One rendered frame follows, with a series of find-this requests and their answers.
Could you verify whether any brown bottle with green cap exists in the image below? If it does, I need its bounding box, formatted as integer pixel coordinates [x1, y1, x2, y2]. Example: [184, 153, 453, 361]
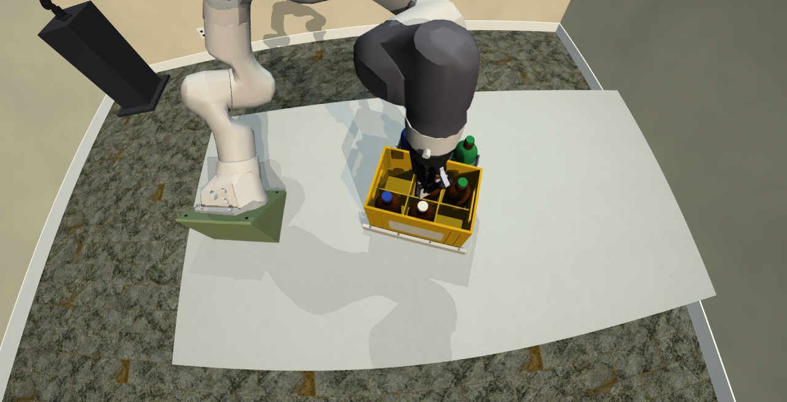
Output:
[442, 178, 471, 208]

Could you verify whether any green bottle with pale green label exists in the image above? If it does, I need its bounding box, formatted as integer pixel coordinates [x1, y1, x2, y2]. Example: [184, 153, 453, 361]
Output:
[451, 135, 478, 166]

